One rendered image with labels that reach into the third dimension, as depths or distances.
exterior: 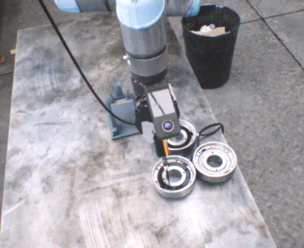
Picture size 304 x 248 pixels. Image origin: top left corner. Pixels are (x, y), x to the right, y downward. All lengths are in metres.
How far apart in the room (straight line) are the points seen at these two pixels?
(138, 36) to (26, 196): 0.54
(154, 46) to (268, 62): 1.94
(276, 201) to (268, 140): 0.37
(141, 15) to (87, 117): 0.56
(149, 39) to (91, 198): 0.46
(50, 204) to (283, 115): 1.56
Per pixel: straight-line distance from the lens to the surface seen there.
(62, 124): 1.06
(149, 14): 0.55
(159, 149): 0.76
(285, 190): 1.84
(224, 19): 2.24
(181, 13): 1.17
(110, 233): 0.83
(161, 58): 0.61
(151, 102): 0.63
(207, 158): 0.87
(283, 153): 1.96
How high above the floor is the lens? 1.54
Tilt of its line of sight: 48 degrees down
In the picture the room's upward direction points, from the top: 9 degrees counter-clockwise
